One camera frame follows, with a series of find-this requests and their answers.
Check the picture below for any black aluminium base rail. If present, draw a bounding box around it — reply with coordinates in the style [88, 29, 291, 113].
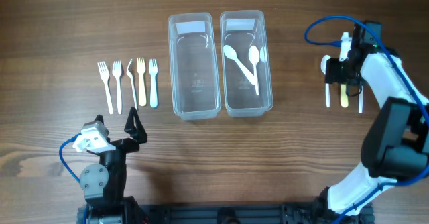
[76, 201, 375, 224]

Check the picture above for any right clear plastic container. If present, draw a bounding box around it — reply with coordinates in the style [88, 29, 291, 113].
[220, 10, 273, 117]

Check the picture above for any light blue plastic fork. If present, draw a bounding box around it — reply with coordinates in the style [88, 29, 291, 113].
[149, 58, 158, 108]

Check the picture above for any outermost white plastic spoon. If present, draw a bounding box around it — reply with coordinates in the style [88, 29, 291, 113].
[358, 86, 363, 113]

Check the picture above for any yellow plastic fork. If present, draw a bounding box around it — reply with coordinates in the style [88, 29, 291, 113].
[137, 57, 147, 107]

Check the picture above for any thin white plastic spoon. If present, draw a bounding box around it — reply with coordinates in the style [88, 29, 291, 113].
[320, 55, 330, 108]

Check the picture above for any long white plastic spoon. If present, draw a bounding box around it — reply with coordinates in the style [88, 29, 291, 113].
[223, 45, 255, 85]

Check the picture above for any white plastic fork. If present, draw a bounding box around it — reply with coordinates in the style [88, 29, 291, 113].
[97, 61, 113, 115]
[126, 59, 138, 109]
[112, 61, 123, 114]

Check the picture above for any yellow plastic spoon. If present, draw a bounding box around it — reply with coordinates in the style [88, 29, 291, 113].
[340, 84, 349, 108]

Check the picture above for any clear plastic container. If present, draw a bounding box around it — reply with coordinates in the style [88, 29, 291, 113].
[220, 10, 273, 117]
[168, 13, 221, 121]

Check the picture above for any left clear plastic container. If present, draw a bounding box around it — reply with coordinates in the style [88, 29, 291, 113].
[168, 13, 221, 121]

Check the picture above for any wide-handled white spoon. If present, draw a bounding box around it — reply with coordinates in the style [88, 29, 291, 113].
[248, 45, 260, 96]

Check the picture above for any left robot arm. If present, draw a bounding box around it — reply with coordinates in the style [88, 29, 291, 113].
[73, 107, 150, 223]

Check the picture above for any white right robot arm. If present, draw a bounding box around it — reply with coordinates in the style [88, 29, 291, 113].
[314, 21, 428, 223]

